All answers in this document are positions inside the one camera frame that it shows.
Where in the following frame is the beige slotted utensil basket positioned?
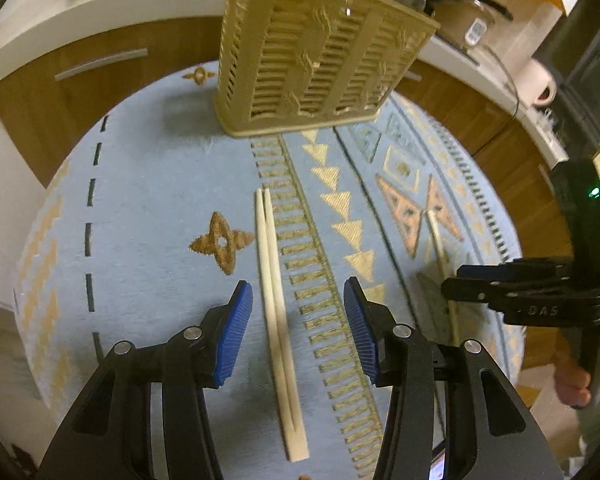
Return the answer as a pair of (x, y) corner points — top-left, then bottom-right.
(214, 0), (439, 138)

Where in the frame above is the white electric kettle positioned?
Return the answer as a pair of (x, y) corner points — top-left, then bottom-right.
(514, 58), (557, 107)

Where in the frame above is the dark window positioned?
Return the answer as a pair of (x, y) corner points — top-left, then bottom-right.
(533, 0), (600, 157)

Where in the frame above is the black power cable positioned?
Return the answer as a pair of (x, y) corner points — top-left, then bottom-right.
(482, 44), (522, 122)

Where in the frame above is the single pale chopstick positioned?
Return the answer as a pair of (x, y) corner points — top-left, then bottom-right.
(426, 209), (460, 347)

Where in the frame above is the person's right hand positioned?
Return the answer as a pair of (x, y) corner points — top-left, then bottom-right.
(553, 334), (592, 408)

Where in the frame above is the beige rice cooker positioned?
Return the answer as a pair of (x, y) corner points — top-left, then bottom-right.
(434, 0), (495, 51)

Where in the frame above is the blue patterned round tablecloth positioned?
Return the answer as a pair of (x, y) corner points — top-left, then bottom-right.
(15, 73), (521, 479)

